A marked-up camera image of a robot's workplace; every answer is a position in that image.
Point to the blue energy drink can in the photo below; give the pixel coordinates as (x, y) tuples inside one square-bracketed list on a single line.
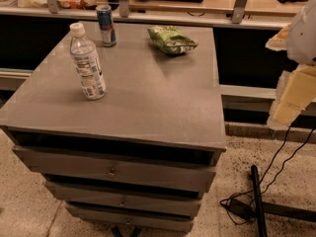
[(106, 25)]

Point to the grey drawer cabinet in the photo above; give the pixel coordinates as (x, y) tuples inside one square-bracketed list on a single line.
[(157, 107)]

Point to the green jalapeno chip bag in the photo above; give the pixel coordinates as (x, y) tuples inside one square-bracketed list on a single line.
[(171, 40)]

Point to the bottom grey drawer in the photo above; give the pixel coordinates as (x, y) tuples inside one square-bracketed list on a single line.
[(128, 218)]

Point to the black power adapter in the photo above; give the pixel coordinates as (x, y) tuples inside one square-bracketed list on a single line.
[(241, 209)]

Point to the middle grey drawer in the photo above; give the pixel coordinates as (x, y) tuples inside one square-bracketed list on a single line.
[(124, 199)]

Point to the top grey drawer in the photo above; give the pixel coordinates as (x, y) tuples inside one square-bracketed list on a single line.
[(106, 167)]

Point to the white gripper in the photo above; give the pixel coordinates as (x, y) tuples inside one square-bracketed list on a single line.
[(303, 39)]

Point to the metal window rail frame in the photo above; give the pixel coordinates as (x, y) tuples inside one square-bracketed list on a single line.
[(254, 13)]

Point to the clear plastic water bottle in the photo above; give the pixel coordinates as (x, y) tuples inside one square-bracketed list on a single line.
[(87, 63)]

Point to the grey drawer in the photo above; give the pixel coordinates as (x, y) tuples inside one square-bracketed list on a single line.
[(124, 199), (106, 167), (128, 218)]

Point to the black floor stand bar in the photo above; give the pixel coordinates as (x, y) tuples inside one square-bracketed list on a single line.
[(261, 207)]

